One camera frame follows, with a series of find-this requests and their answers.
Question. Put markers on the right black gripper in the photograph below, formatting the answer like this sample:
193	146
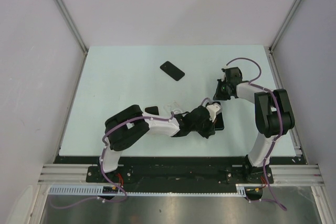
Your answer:
218	95

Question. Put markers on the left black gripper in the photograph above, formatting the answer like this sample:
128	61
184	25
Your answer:
210	130

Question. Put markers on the teal phone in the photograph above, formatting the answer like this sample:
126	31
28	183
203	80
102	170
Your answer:
218	125

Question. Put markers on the black phone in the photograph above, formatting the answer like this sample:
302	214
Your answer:
151	110
172	71

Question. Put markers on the beige phone case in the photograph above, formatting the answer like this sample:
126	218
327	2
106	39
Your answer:
151	109

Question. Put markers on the clear magsafe phone case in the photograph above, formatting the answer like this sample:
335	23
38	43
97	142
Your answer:
173	107

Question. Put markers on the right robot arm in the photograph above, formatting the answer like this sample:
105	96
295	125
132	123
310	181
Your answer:
273	117

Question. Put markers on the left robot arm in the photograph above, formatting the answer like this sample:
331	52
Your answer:
128	126

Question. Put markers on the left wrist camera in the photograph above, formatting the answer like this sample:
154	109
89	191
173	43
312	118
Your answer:
214	109

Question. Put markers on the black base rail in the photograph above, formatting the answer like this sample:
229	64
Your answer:
169	174

